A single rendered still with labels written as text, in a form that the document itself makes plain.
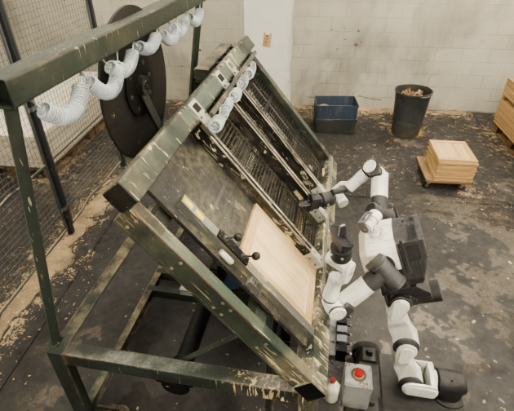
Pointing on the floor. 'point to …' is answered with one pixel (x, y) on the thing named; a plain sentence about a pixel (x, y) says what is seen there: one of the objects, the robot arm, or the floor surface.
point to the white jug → (332, 391)
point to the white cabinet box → (272, 37)
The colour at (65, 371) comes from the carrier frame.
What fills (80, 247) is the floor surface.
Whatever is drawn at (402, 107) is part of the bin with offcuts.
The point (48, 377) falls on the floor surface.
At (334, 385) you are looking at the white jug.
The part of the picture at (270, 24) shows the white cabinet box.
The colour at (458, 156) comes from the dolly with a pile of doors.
